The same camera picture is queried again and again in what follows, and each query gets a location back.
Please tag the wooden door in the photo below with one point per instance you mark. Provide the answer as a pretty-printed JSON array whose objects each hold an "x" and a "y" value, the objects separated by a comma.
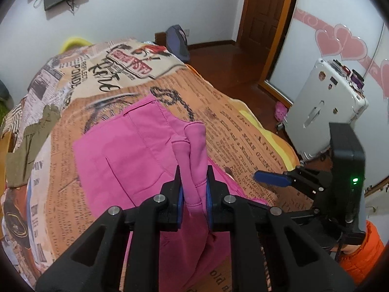
[{"x": 264, "y": 15}]

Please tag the pink slipper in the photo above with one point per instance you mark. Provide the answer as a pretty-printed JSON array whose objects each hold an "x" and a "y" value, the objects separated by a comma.
[{"x": 280, "y": 112}]

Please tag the white sliding wardrobe door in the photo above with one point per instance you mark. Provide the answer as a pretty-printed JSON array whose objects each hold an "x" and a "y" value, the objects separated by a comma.
[{"x": 334, "y": 12}]

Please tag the wall socket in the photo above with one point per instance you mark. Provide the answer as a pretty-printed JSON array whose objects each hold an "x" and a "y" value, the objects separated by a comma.
[{"x": 186, "y": 31}]

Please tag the wooden bed post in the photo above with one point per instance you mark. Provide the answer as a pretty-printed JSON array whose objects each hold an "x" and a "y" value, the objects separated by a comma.
[{"x": 160, "y": 39}]

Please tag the pink pants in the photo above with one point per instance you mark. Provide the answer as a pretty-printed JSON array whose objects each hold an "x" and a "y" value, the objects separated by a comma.
[{"x": 136, "y": 158}]

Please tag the grey backpack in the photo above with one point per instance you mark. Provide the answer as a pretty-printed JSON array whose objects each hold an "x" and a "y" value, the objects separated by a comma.
[{"x": 177, "y": 42}]

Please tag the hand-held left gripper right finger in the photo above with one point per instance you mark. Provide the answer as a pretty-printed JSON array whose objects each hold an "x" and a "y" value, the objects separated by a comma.
[{"x": 209, "y": 194}]

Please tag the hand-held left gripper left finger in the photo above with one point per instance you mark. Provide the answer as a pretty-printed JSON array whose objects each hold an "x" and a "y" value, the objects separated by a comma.
[{"x": 179, "y": 194}]

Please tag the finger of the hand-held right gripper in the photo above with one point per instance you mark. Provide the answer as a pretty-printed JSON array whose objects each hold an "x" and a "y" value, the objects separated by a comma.
[
  {"x": 270, "y": 178},
  {"x": 307, "y": 190}
]

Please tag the person's right forearm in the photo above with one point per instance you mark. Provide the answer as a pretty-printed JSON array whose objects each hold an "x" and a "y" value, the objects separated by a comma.
[{"x": 364, "y": 255}]

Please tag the white suitcase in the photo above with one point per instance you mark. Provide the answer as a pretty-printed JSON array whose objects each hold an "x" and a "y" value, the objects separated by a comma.
[{"x": 322, "y": 106}]

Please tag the yellow bed sheet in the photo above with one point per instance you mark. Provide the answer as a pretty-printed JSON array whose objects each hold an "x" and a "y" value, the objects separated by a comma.
[{"x": 267, "y": 127}]

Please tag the newspaper print blanket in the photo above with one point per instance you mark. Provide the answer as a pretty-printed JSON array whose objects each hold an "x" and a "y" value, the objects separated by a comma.
[{"x": 237, "y": 127}]

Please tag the olive green garment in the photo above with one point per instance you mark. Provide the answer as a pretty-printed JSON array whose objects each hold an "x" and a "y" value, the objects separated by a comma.
[{"x": 27, "y": 146}]

